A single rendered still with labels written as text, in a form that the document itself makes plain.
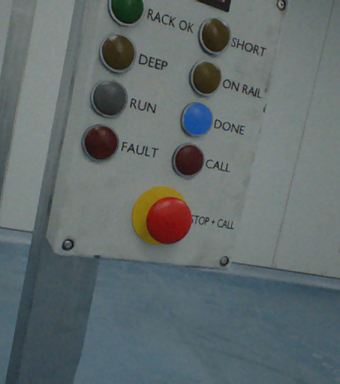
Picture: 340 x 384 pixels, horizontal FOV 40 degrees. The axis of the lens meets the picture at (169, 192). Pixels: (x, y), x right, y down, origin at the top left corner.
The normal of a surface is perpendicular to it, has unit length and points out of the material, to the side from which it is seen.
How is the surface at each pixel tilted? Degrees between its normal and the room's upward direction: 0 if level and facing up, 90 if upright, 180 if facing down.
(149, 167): 90
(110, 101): 93
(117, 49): 89
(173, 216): 85
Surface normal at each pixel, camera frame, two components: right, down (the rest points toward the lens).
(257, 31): 0.39, 0.17
